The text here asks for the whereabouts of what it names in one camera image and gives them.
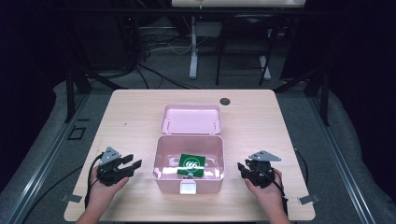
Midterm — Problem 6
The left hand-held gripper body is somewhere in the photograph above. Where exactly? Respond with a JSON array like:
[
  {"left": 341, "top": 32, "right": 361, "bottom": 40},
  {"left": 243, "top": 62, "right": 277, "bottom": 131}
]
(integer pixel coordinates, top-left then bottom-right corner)
[{"left": 95, "top": 146, "right": 131, "bottom": 188}]

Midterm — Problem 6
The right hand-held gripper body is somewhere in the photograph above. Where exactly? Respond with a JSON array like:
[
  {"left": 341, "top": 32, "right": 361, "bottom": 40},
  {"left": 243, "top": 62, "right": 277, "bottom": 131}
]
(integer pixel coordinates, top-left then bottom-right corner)
[{"left": 245, "top": 150, "right": 282, "bottom": 189}]

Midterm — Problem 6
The green card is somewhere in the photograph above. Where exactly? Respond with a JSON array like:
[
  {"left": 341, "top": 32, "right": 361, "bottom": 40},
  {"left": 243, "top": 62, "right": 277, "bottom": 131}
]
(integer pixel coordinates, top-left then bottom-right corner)
[{"left": 176, "top": 153, "right": 207, "bottom": 179}]

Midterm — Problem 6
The pink plastic storage box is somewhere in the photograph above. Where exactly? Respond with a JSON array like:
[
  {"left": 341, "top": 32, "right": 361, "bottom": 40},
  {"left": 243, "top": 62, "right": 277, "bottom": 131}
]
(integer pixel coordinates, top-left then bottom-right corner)
[{"left": 151, "top": 104, "right": 226, "bottom": 195}]

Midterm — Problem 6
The person's left hand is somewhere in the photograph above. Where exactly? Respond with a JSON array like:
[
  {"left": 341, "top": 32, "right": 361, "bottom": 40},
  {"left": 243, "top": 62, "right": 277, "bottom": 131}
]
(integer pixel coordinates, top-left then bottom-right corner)
[{"left": 88, "top": 174, "right": 130, "bottom": 211}]

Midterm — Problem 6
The person's right hand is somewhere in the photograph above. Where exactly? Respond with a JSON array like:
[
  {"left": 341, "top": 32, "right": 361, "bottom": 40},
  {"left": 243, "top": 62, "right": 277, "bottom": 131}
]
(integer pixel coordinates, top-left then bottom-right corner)
[{"left": 244, "top": 168, "right": 286, "bottom": 215}]

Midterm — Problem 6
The black metal stand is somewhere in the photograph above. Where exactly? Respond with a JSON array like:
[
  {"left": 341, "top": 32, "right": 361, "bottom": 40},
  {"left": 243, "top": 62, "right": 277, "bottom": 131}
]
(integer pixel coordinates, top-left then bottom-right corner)
[
  {"left": 274, "top": 66, "right": 331, "bottom": 127},
  {"left": 60, "top": 18, "right": 129, "bottom": 124}
]

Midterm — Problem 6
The white desk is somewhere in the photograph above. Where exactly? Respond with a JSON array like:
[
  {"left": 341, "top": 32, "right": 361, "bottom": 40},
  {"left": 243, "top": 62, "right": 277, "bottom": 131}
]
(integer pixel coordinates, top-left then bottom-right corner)
[{"left": 171, "top": 0, "right": 307, "bottom": 81}]

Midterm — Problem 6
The black metal chair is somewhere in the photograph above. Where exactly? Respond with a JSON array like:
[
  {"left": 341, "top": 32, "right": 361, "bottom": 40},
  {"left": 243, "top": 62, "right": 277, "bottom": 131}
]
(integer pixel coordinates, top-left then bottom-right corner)
[{"left": 215, "top": 12, "right": 282, "bottom": 87}]

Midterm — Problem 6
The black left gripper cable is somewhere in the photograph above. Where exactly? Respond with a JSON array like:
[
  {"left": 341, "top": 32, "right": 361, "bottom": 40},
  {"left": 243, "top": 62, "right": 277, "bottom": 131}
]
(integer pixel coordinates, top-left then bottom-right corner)
[{"left": 83, "top": 153, "right": 105, "bottom": 209}]

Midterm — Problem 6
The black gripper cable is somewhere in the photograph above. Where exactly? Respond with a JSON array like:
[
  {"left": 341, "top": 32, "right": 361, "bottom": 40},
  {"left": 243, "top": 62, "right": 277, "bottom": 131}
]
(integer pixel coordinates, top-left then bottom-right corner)
[
  {"left": 272, "top": 169, "right": 290, "bottom": 217},
  {"left": 83, "top": 153, "right": 105, "bottom": 209}
]

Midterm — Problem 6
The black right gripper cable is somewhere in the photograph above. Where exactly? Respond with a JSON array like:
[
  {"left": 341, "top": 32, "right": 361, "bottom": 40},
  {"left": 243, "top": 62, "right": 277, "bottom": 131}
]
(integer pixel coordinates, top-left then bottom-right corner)
[{"left": 272, "top": 169, "right": 290, "bottom": 217}]

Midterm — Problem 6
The black thin cable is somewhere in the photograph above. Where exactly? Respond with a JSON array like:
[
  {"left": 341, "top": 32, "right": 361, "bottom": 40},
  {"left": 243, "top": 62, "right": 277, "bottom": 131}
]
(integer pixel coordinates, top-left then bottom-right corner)
[{"left": 293, "top": 147, "right": 309, "bottom": 188}]

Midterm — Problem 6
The grey metal table bracket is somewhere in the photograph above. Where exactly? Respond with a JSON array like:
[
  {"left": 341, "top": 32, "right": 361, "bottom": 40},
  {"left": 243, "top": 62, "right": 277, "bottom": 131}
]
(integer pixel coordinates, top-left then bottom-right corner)
[
  {"left": 61, "top": 193, "right": 83, "bottom": 204},
  {"left": 297, "top": 194, "right": 321, "bottom": 206}
]

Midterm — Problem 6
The black floor cable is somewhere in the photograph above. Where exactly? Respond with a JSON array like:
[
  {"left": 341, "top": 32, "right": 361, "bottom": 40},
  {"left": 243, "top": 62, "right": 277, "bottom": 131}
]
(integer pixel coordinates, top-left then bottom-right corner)
[{"left": 21, "top": 165, "right": 84, "bottom": 224}]

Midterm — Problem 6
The aluminium floor rail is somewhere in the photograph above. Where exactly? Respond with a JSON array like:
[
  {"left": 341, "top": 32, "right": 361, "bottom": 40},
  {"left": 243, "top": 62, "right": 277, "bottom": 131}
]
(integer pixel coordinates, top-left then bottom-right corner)
[
  {"left": 309, "top": 94, "right": 379, "bottom": 224},
  {"left": 5, "top": 92, "right": 92, "bottom": 224}
]

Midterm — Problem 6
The bundle of floor cables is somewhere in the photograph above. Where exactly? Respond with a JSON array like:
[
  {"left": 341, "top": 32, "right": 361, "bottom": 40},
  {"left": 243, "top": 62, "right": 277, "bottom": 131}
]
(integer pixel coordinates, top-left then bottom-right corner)
[{"left": 134, "top": 24, "right": 200, "bottom": 91}]

